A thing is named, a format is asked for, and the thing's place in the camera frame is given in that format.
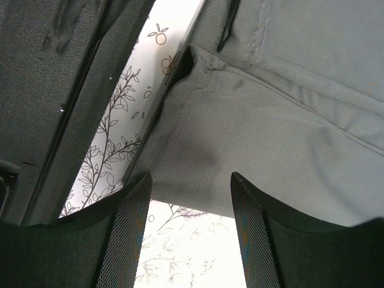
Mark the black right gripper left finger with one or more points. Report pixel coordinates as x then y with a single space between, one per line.
98 246

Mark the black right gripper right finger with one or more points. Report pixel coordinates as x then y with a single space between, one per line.
283 247

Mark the dark grey t shirt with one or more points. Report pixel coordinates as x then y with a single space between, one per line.
290 95

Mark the floral tablecloth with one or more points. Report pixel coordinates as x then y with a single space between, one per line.
181 246

